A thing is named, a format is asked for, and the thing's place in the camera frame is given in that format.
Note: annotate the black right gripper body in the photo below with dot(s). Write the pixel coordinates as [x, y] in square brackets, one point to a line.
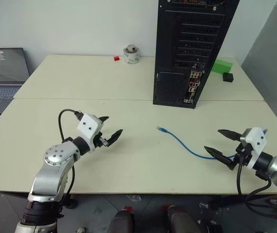
[241, 155]

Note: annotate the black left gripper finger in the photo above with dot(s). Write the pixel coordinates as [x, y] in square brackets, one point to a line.
[114, 138]
[104, 118]

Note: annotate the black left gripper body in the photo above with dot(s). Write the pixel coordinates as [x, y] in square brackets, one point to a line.
[101, 141]

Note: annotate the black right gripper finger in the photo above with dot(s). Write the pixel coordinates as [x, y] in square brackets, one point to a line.
[230, 134]
[219, 155]

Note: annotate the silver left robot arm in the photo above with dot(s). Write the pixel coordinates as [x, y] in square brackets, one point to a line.
[53, 170]

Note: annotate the small black box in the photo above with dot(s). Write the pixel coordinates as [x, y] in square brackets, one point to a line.
[228, 77]

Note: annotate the small red block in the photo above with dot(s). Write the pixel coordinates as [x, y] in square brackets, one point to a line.
[116, 58]

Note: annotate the crumpled white scrap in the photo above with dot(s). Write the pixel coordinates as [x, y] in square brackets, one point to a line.
[134, 197]

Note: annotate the white tape roll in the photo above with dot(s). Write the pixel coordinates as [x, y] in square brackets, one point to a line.
[131, 58]

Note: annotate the green box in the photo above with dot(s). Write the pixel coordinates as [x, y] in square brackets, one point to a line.
[222, 66]

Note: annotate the black table caster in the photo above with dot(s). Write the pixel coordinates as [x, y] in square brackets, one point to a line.
[70, 203]

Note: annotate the silver metal weight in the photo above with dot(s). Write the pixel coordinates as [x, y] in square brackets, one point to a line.
[131, 48]

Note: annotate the dark rounded shape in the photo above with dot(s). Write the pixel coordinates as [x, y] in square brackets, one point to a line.
[121, 222]
[180, 221]

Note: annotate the grey partition panel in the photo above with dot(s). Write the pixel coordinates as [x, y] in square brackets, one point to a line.
[271, 60]

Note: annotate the black computer tower case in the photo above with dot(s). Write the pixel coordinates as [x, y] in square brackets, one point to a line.
[191, 48]

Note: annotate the grey open laptop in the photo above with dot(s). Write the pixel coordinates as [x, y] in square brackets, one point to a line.
[3, 65]

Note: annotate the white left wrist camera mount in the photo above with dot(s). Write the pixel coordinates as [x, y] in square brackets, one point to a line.
[87, 126]

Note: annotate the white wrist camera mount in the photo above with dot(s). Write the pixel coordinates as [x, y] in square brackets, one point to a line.
[87, 126]
[255, 140]

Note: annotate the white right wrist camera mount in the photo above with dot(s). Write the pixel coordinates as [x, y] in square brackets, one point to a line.
[255, 140]

